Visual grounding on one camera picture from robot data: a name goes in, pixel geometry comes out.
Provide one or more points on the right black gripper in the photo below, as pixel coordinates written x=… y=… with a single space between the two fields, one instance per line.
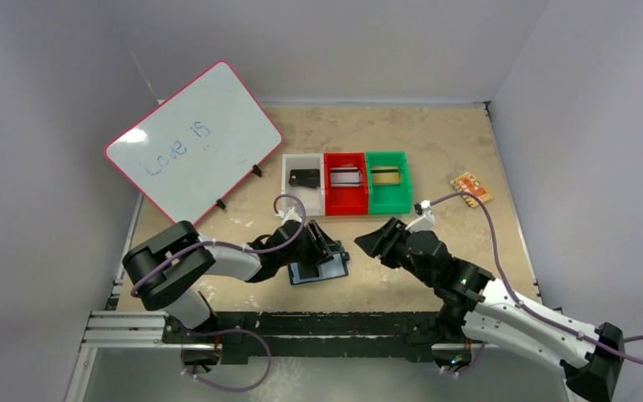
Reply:
x=393 y=244

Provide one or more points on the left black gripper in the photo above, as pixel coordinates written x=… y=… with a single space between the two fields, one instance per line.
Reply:
x=322 y=246

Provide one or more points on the blue leather card holder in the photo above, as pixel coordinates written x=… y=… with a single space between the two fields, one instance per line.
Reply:
x=335 y=268

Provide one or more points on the green plastic bin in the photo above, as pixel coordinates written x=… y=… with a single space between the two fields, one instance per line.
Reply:
x=389 y=199

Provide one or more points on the white plastic bin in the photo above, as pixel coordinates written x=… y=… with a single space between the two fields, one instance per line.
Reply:
x=314 y=200

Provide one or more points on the red plastic bin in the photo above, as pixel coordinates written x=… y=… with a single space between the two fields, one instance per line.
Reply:
x=346 y=200

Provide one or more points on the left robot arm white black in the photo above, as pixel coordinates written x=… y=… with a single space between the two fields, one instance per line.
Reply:
x=164 y=269

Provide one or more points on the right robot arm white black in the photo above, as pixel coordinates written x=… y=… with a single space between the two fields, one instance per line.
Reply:
x=478 y=306

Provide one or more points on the silver credit card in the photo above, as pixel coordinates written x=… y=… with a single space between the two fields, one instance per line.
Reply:
x=345 y=177

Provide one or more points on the orange card with pattern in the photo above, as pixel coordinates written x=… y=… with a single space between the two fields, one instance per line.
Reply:
x=471 y=184

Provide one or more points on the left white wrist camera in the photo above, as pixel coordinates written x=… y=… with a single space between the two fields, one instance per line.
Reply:
x=292 y=214

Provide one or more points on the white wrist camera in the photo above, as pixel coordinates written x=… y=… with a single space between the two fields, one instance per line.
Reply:
x=292 y=214
x=424 y=219

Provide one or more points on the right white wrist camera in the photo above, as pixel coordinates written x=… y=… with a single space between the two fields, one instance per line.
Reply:
x=424 y=219

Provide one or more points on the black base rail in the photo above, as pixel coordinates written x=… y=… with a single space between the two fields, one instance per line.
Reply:
x=413 y=336

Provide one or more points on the whiteboard with pink frame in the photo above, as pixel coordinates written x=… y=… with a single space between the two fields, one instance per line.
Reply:
x=190 y=151

